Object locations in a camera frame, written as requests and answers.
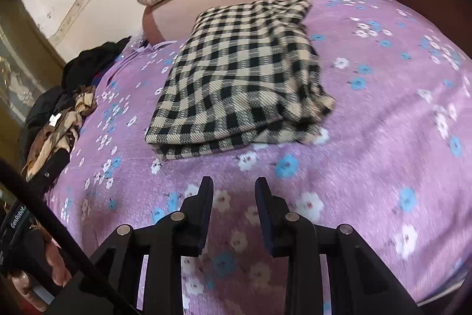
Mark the brown patterned cloth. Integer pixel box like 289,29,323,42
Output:
21,84,98,180

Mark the person's left hand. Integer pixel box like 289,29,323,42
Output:
9,226,73,312

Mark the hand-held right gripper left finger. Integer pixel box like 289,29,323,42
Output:
88,177,215,315

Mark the purple floral bedsheet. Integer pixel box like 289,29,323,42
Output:
44,0,472,315

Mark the black strap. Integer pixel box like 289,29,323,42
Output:
0,158,139,315

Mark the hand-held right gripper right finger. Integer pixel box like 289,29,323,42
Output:
255,177,423,315

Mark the patterned door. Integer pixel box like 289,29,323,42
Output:
0,0,69,149

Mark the black cream checkered coat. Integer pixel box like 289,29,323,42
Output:
145,0,336,161

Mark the black clothes pile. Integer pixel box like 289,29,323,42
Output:
20,36,132,190

